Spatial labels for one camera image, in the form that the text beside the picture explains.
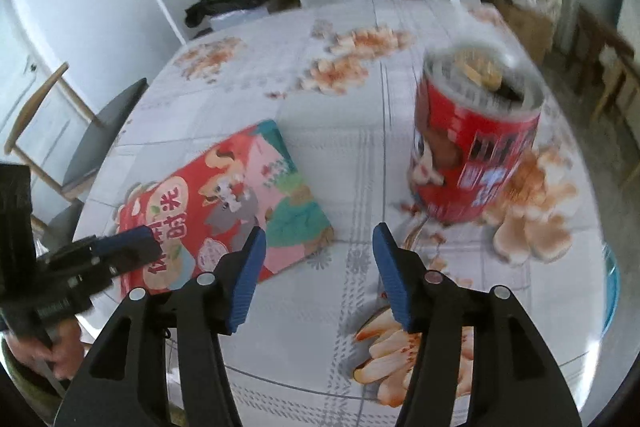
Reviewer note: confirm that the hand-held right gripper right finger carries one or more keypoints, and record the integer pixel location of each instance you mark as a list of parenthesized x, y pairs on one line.
[(395, 277)]

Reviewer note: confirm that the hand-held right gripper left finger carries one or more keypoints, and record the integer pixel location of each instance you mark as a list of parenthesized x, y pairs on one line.
[(247, 277)]

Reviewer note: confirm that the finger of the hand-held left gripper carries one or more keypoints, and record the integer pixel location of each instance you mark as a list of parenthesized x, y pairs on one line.
[(80, 279), (125, 247)]

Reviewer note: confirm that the red printed snack pouch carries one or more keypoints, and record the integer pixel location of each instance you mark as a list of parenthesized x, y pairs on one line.
[(230, 207)]

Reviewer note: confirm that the red metal can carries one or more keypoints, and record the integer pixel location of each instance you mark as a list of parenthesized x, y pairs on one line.
[(475, 147)]

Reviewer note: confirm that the blue plastic mesh basket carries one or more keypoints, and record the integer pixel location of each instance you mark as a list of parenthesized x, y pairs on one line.
[(612, 287)]

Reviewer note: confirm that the person's left hand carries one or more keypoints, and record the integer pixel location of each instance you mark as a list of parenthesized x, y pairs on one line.
[(60, 352)]

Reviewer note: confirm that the wooden chair dark seat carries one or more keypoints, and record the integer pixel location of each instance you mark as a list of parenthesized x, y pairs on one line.
[(625, 87), (100, 132)]

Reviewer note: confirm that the floral printed tablecloth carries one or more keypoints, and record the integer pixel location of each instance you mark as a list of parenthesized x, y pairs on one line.
[(350, 132)]

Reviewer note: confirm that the black cloth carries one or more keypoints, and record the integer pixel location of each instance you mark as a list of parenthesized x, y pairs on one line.
[(220, 9)]

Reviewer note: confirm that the brown cardboard box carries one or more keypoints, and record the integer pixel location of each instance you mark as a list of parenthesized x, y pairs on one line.
[(530, 27)]

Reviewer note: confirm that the dark wooden stool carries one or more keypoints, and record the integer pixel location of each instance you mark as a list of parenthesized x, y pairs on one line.
[(595, 37)]

